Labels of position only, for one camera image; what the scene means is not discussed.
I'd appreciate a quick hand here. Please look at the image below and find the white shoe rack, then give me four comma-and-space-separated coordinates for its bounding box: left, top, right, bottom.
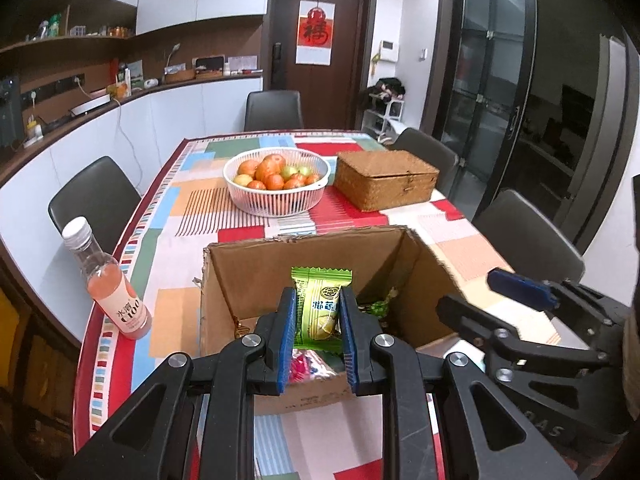
360, 102, 406, 147

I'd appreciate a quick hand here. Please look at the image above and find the pile of orange fruit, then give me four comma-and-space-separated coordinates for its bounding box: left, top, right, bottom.
234, 154, 322, 192

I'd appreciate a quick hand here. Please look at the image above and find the brown wicker box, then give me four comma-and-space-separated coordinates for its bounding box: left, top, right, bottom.
333, 150, 441, 212

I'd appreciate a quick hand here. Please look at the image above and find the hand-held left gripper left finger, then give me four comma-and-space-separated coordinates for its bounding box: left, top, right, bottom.
57, 286, 298, 480

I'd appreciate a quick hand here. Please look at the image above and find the black wall appliance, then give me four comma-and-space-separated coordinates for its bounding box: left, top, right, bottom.
0, 75, 25, 148

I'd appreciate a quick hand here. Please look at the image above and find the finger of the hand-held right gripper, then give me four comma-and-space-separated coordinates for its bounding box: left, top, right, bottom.
487, 267, 628, 323
436, 294, 608, 386

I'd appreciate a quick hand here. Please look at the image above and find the dark brown door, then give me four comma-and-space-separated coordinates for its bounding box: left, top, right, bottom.
265, 0, 378, 131

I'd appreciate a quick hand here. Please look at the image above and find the dark grey dining chair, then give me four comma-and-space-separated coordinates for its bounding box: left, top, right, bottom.
390, 127, 458, 196
244, 90, 305, 132
472, 189, 586, 286
47, 156, 142, 256

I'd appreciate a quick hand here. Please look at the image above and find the green snack packet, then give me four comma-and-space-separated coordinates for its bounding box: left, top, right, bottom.
291, 266, 353, 351

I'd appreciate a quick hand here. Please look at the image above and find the white plastic fruit basket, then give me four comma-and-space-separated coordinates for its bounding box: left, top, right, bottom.
222, 149, 331, 218

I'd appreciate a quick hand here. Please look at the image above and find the black framed glass door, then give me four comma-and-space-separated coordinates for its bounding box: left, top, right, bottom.
422, 0, 631, 261

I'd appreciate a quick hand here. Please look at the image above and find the colourful patchwork tablecloth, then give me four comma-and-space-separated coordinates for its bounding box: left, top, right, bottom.
72, 131, 566, 480

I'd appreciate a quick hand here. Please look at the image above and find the green candy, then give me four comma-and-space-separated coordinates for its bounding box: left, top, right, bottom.
357, 287, 401, 318

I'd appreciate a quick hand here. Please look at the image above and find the pink drink bottle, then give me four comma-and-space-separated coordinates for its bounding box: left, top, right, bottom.
61, 216, 152, 341

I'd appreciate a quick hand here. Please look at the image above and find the red and white wall calendar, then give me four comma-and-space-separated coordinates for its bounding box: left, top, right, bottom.
295, 0, 335, 66

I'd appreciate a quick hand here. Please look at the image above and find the pink candy wrapper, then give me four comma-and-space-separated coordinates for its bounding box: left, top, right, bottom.
290, 349, 346, 386

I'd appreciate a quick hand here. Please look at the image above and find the brown cardboard box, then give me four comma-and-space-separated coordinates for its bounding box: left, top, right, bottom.
199, 225, 481, 417

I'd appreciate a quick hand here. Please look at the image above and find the dark bag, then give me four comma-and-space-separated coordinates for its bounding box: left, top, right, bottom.
367, 77, 407, 103

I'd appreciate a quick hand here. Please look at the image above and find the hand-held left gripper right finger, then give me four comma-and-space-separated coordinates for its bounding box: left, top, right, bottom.
340, 285, 578, 480

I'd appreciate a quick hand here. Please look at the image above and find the white flat tray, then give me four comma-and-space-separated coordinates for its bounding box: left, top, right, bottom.
67, 97, 113, 117

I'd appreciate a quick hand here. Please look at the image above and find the white lower cabinet counter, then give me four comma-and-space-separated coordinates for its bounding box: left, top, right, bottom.
0, 75, 263, 346

